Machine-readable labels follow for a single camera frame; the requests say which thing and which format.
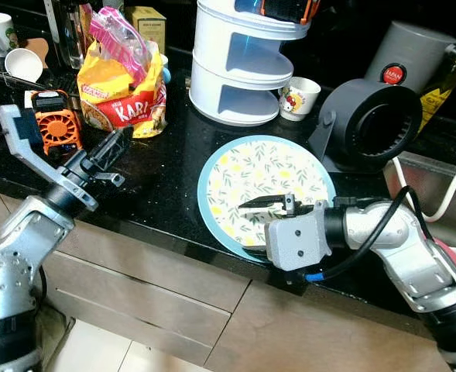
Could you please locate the yellow oil bottle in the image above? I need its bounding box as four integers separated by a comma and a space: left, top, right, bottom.
417, 43, 456, 134

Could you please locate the stainless steel sink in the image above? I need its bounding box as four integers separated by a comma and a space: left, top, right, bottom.
382, 151, 456, 257

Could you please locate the beige cabinet door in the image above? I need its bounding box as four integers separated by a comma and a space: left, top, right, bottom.
204, 281, 453, 372

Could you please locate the white cartoon cat mug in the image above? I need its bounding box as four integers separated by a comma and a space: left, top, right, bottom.
278, 76, 322, 122

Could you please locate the white tiered round stand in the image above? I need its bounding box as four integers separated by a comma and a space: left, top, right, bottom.
189, 0, 312, 127

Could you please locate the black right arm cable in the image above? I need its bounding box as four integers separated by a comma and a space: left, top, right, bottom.
305, 184, 437, 281

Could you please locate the pink plastic bag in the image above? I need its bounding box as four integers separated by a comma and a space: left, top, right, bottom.
88, 6, 153, 88

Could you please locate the blue cup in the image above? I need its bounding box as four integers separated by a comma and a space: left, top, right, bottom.
156, 53, 173, 86

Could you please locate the brown wooden piece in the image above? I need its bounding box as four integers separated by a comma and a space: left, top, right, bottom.
25, 37, 52, 67

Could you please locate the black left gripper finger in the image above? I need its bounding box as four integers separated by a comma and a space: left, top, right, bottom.
101, 130, 134, 170
94, 129, 129, 162

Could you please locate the plain white cup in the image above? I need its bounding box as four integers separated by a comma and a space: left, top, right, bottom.
5, 48, 45, 84

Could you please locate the black round ring appliance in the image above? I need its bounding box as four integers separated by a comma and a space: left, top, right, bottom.
307, 77, 423, 174

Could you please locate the beige drawer front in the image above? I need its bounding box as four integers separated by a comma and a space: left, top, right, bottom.
50, 221, 253, 315
38, 252, 244, 365

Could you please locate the orange black fan device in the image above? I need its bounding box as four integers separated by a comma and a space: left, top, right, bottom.
28, 89, 84, 156
259, 0, 321, 26

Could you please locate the grey kettle red logo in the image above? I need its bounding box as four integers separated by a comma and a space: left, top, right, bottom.
365, 21, 456, 98

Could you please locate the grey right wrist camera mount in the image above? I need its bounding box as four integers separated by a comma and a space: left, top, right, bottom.
264, 203, 333, 272

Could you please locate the yellow red snack bag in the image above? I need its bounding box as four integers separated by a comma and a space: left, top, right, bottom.
77, 39, 169, 140

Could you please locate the yellow cardboard box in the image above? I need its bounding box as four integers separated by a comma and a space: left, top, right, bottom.
125, 6, 168, 57

